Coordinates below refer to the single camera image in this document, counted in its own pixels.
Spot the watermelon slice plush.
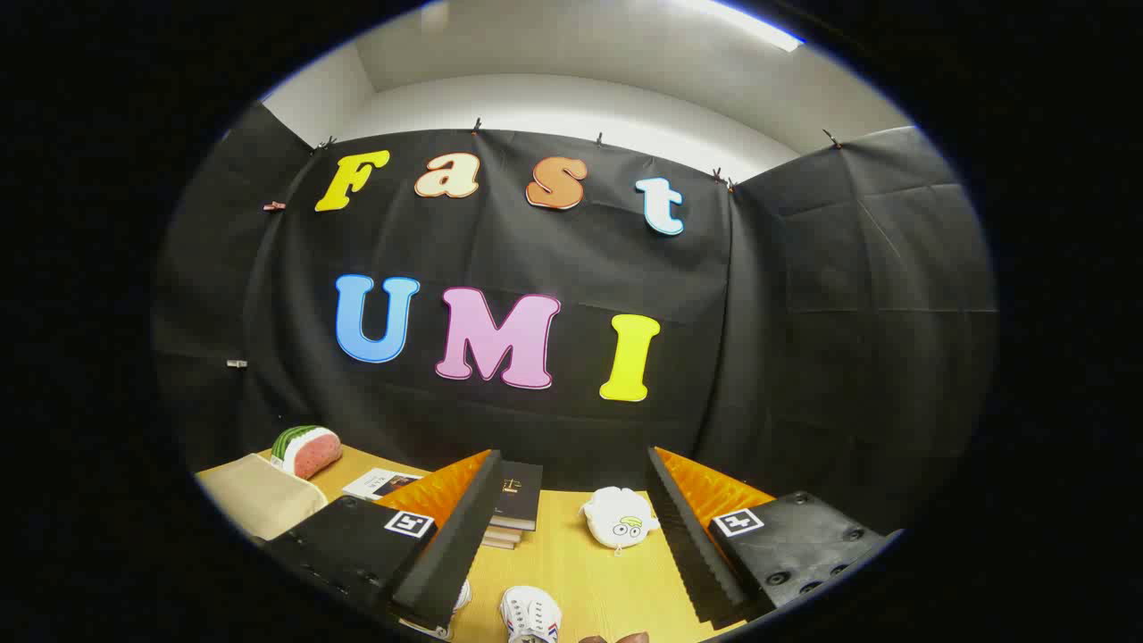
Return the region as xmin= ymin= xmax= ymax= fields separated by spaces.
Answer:
xmin=271 ymin=425 xmax=343 ymax=480

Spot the white canvas shoe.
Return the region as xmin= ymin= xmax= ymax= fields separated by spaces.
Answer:
xmin=400 ymin=579 xmax=474 ymax=640
xmin=500 ymin=586 xmax=563 ymax=643

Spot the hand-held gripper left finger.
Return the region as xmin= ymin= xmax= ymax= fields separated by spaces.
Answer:
xmin=263 ymin=449 xmax=505 ymax=637

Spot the white plush toy with face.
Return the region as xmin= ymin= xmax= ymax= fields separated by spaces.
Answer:
xmin=580 ymin=487 xmax=660 ymax=555

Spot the black backdrop cloth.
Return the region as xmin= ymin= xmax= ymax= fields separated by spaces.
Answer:
xmin=152 ymin=103 xmax=999 ymax=537

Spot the white book with portrait cover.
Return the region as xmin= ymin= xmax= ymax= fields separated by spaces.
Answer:
xmin=342 ymin=467 xmax=422 ymax=501

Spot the black cover book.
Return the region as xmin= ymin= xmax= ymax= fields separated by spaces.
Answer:
xmin=491 ymin=461 xmax=544 ymax=532

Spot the beige fabric storage box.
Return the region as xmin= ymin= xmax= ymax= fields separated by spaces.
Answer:
xmin=196 ymin=454 xmax=330 ymax=541

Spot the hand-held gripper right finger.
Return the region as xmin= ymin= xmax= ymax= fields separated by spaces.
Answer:
xmin=645 ymin=445 xmax=894 ymax=630

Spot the ceiling light strip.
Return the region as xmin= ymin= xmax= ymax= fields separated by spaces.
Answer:
xmin=705 ymin=0 xmax=805 ymax=53

